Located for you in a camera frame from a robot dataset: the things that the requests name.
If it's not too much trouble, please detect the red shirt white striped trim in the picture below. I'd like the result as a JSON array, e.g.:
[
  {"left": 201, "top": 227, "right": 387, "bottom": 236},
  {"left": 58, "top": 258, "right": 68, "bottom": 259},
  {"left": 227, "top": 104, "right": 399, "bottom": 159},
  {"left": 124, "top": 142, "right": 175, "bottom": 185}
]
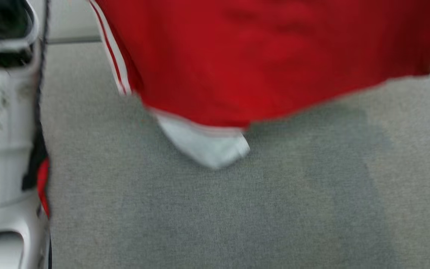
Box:
[{"left": 88, "top": 0, "right": 430, "bottom": 170}]

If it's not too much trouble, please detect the grey fabric sofa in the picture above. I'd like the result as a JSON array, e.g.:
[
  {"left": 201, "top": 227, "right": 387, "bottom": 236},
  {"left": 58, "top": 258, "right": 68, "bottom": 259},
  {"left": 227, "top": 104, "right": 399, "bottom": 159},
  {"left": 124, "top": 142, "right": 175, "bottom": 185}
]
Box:
[{"left": 40, "top": 32, "right": 430, "bottom": 269}]

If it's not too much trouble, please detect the grey baseboard strip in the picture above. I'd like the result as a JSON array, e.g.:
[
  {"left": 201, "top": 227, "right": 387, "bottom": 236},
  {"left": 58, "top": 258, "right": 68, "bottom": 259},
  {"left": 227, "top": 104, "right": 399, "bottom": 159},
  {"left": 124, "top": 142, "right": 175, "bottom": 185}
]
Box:
[{"left": 47, "top": 35, "right": 102, "bottom": 45}]

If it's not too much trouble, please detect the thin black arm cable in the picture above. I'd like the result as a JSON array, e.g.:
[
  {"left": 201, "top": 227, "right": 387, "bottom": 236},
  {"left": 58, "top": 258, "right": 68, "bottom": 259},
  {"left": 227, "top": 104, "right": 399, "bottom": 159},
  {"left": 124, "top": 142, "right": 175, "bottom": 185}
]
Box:
[{"left": 32, "top": 0, "right": 53, "bottom": 269}]

